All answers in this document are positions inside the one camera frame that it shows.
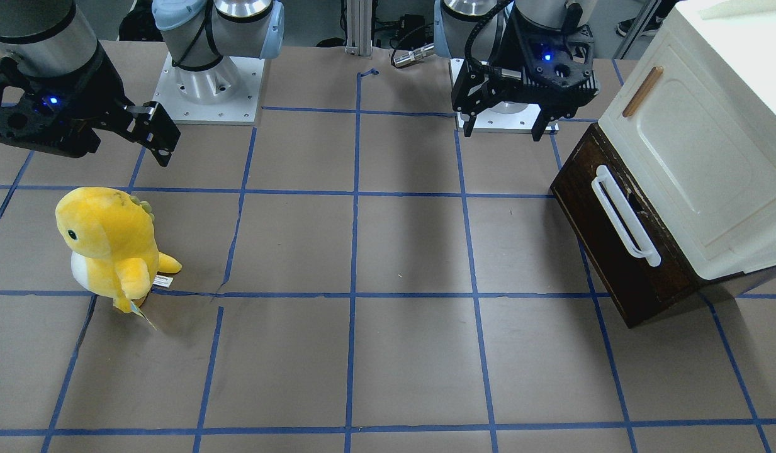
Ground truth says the silver cable connector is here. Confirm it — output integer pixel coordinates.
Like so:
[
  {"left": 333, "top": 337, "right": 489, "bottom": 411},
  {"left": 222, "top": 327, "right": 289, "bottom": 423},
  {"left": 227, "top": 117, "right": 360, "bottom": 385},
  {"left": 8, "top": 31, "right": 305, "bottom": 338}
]
[{"left": 391, "top": 46, "right": 434, "bottom": 69}]

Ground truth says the white arm base plate, viewer-left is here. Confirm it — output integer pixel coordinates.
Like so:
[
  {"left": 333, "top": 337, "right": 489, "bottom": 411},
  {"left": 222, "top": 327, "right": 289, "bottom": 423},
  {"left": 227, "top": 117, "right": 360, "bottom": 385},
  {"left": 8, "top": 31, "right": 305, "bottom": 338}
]
[{"left": 154, "top": 54, "right": 267, "bottom": 125}]

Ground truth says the aluminium frame post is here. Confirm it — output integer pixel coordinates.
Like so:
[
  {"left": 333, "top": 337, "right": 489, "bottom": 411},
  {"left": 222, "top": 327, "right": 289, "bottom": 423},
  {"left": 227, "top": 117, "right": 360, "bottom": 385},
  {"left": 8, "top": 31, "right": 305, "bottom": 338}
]
[{"left": 345, "top": 0, "right": 373, "bottom": 58}]

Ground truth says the black gripper body, viewer-left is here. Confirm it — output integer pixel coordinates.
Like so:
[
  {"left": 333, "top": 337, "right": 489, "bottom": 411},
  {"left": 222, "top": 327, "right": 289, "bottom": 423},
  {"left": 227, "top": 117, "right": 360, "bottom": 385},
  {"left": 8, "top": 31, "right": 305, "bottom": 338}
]
[{"left": 0, "top": 44, "right": 157, "bottom": 158}]

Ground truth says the dark wooden drawer cabinet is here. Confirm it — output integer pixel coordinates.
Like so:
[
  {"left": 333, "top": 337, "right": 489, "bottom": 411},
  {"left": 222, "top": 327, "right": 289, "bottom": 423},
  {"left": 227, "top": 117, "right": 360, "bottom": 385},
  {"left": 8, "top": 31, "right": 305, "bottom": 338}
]
[{"left": 624, "top": 266, "right": 776, "bottom": 328}]

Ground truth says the yellow plush dinosaur toy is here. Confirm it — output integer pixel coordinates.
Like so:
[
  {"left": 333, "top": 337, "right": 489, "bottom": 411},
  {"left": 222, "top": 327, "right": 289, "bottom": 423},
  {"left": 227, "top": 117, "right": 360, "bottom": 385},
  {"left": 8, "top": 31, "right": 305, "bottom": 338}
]
[{"left": 55, "top": 187, "right": 183, "bottom": 318}]

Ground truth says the cream plastic storage box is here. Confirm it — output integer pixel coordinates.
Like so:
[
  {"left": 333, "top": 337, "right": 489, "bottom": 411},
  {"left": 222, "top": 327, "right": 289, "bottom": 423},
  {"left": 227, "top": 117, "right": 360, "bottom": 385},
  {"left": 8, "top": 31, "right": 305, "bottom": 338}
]
[{"left": 599, "top": 1, "right": 776, "bottom": 280}]

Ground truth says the black gripper body, viewer-right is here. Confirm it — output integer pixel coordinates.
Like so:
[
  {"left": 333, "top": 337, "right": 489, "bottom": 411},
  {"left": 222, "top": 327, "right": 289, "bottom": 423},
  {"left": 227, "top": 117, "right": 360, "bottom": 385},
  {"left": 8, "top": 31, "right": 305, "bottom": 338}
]
[{"left": 451, "top": 14, "right": 600, "bottom": 120}]

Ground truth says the dark wooden drawer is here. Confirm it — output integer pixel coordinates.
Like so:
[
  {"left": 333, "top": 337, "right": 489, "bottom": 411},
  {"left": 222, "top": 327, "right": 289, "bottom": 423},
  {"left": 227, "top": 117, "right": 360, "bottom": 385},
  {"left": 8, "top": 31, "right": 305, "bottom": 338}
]
[{"left": 551, "top": 123, "right": 704, "bottom": 327}]

